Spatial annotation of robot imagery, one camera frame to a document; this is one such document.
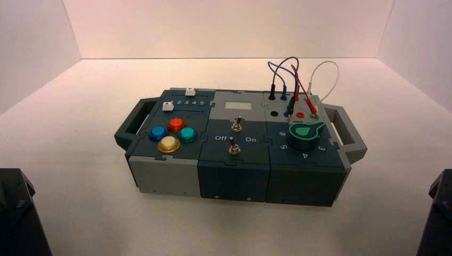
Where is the red push button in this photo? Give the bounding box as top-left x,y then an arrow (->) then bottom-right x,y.
167,117 -> 187,133

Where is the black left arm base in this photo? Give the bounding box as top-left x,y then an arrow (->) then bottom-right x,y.
0,168 -> 54,256

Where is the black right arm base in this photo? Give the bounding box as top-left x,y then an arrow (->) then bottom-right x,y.
416,169 -> 452,256

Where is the green push button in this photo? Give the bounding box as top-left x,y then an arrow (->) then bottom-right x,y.
177,127 -> 198,144

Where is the yellow push button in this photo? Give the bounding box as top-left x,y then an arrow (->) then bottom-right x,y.
157,135 -> 181,154

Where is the blue push button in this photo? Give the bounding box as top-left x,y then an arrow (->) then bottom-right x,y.
148,125 -> 168,142

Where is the small grey display screen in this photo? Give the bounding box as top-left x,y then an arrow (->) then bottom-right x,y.
224,101 -> 253,111

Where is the modular grey-teal task box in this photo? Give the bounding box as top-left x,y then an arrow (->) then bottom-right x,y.
114,86 -> 368,208

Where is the green rotary knob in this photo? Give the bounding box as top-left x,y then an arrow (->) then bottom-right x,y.
286,121 -> 327,152

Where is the blue jumper cable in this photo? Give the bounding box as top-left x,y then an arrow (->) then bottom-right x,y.
267,61 -> 301,118

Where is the black jumper cable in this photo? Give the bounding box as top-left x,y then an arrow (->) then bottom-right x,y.
268,57 -> 300,124

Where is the red jumper cable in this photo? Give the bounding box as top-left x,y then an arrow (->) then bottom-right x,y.
290,64 -> 319,115

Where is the dark teal box handle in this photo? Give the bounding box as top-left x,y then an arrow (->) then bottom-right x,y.
114,98 -> 159,151

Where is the white jumper cable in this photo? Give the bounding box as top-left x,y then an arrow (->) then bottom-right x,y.
305,60 -> 340,113

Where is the grey box handle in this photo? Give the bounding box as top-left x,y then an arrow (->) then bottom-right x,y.
322,103 -> 368,165

